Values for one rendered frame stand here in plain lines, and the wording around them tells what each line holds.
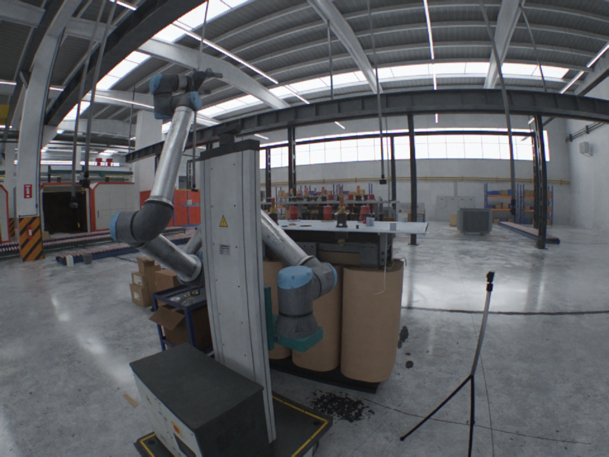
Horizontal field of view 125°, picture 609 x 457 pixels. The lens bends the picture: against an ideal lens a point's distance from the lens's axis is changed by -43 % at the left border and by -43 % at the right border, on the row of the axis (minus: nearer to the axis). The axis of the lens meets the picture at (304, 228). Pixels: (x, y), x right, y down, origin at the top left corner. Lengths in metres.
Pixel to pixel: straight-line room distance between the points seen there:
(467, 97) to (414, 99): 1.90
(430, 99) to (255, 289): 9.60
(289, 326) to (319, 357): 1.11
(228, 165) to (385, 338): 1.53
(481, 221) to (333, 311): 12.40
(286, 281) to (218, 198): 0.45
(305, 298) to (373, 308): 0.86
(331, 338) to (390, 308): 0.53
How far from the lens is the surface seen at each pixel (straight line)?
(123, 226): 1.06
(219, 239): 1.22
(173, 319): 1.96
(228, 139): 1.20
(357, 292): 1.92
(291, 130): 11.99
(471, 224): 14.07
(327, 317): 2.10
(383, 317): 1.96
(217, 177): 1.22
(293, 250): 1.34
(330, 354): 2.26
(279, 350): 2.47
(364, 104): 10.50
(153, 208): 1.00
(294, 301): 1.14
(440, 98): 10.24
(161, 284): 2.77
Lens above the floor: 1.53
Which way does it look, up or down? 5 degrees down
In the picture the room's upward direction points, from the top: 1 degrees counter-clockwise
